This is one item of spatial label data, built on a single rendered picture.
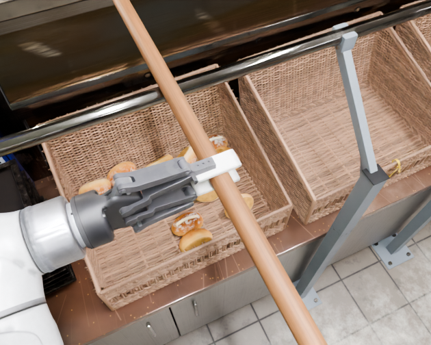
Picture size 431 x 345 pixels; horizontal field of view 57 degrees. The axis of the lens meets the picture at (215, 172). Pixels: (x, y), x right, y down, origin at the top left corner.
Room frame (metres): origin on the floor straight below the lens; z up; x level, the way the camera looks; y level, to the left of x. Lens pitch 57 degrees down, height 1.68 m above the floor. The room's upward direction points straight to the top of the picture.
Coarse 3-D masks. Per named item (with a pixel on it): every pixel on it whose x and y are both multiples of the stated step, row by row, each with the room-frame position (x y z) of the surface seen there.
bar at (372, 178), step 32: (352, 32) 0.65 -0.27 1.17; (256, 64) 0.57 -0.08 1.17; (352, 64) 0.63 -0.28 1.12; (160, 96) 0.49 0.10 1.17; (352, 96) 0.58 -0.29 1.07; (32, 128) 0.41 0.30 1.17; (64, 128) 0.42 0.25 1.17; (352, 192) 0.47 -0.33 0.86; (352, 224) 0.44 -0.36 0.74; (416, 224) 0.65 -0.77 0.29; (320, 256) 0.45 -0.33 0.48; (384, 256) 0.63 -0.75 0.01
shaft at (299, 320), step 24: (120, 0) 0.70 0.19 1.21; (144, 48) 0.56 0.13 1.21; (168, 72) 0.51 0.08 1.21; (168, 96) 0.45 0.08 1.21; (192, 120) 0.40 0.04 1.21; (192, 144) 0.36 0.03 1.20; (216, 192) 0.28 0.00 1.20; (240, 216) 0.23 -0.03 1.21; (264, 240) 0.20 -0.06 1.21; (264, 264) 0.17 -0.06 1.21; (288, 288) 0.14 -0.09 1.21; (288, 312) 0.11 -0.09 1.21; (312, 336) 0.08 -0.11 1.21
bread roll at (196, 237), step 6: (186, 234) 0.46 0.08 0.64; (192, 234) 0.45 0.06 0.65; (198, 234) 0.45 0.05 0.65; (204, 234) 0.45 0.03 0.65; (210, 234) 0.46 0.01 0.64; (180, 240) 0.44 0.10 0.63; (186, 240) 0.43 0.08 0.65; (192, 240) 0.43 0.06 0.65; (198, 240) 0.44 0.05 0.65; (204, 240) 0.44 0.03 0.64; (180, 246) 0.42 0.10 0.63; (186, 246) 0.42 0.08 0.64; (192, 246) 0.42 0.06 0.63
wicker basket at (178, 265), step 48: (192, 96) 0.86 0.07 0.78; (48, 144) 0.66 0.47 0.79; (96, 144) 0.71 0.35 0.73; (144, 144) 0.75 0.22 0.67; (240, 144) 0.75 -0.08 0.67; (240, 192) 0.62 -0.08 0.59; (144, 240) 0.46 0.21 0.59; (240, 240) 0.43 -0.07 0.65; (96, 288) 0.28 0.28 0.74; (144, 288) 0.31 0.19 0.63
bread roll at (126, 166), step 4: (120, 164) 0.68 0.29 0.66; (124, 164) 0.68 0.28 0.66; (128, 164) 0.68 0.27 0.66; (132, 164) 0.69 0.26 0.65; (112, 168) 0.67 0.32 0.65; (116, 168) 0.67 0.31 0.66; (120, 168) 0.67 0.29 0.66; (124, 168) 0.67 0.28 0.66; (128, 168) 0.67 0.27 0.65; (132, 168) 0.67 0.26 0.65; (112, 172) 0.66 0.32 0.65; (116, 172) 0.66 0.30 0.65; (108, 176) 0.65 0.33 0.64; (112, 176) 0.65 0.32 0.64; (112, 180) 0.64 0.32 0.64; (112, 184) 0.63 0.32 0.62
